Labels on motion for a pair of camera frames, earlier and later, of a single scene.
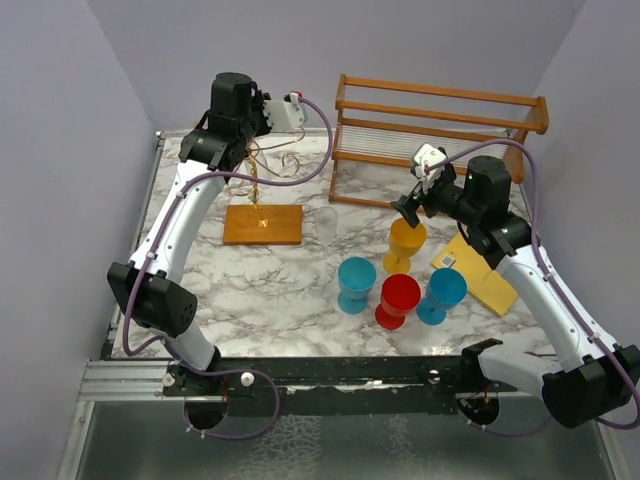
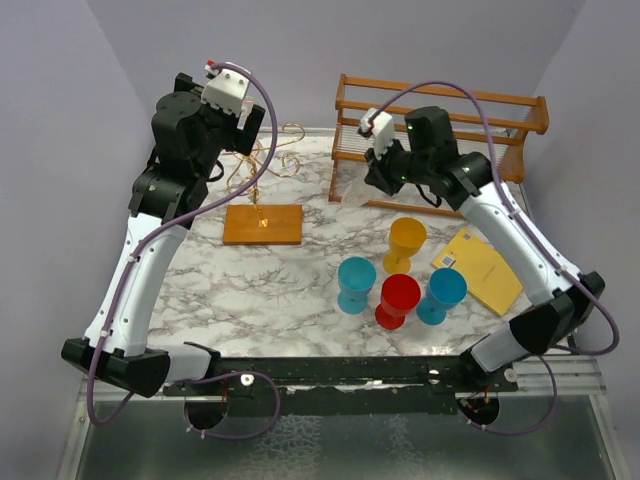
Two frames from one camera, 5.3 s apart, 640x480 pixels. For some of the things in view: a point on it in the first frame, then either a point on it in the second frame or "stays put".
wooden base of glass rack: x=263 y=224 stays put
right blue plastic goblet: x=445 y=290 stays put
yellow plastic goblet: x=405 y=242 stays put
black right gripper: x=425 y=197 -> x=376 y=175
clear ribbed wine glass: x=327 y=221 -> x=358 y=192
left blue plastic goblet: x=356 y=276 stays put
